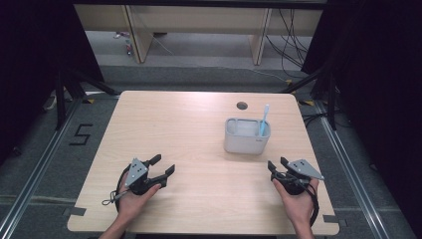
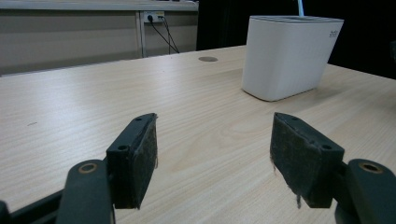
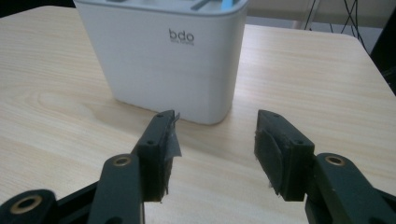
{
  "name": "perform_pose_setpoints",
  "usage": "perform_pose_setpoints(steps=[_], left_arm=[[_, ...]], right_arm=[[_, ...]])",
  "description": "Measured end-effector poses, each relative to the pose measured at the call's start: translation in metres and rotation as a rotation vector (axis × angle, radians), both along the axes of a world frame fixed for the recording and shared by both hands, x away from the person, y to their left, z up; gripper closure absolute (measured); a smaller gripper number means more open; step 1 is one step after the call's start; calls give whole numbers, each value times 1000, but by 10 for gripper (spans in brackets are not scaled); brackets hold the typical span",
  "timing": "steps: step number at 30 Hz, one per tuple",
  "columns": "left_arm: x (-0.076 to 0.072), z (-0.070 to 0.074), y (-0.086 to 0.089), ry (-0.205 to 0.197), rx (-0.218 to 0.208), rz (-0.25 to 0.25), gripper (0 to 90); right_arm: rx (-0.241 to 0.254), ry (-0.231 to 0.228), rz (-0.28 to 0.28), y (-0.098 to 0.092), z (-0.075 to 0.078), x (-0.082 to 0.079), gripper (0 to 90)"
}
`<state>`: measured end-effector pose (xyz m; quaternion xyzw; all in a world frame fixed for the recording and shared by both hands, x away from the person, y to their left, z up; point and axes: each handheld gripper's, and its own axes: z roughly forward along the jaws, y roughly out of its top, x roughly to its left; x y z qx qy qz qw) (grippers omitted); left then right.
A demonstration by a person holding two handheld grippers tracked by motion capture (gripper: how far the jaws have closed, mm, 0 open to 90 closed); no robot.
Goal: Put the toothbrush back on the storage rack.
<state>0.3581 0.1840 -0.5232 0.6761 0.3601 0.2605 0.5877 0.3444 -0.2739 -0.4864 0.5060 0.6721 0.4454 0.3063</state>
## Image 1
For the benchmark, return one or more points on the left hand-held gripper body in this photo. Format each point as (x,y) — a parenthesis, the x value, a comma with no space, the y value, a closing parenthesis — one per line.
(137,176)

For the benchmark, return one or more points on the person's right hand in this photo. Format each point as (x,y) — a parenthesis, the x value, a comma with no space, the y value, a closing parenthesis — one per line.
(298,207)

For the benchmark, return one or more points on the aluminium floor rail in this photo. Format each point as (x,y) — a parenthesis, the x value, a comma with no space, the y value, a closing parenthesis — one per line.
(351,172)
(40,166)

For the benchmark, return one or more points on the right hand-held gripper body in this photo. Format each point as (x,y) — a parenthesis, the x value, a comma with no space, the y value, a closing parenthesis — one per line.
(300,172)

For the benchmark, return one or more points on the black metal stand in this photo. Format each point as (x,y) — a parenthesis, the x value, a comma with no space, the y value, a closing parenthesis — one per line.
(60,99)
(331,99)

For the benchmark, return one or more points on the light wooden desk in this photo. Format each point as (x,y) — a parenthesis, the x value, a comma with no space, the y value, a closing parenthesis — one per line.
(199,20)

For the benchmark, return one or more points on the black tape strip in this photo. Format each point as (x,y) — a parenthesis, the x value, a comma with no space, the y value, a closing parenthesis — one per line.
(76,211)
(331,219)

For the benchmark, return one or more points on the white toothbrush holder box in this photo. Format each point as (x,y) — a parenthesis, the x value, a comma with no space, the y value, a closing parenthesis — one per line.
(245,144)

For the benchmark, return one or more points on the dark curtain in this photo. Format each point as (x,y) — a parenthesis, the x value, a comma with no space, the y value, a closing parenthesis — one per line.
(381,83)
(30,66)

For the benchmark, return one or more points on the light blue toothbrush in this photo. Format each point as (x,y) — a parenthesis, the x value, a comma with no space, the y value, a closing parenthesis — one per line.
(264,121)

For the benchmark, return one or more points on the person's left hand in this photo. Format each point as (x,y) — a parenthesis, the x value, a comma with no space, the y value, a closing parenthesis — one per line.
(131,204)

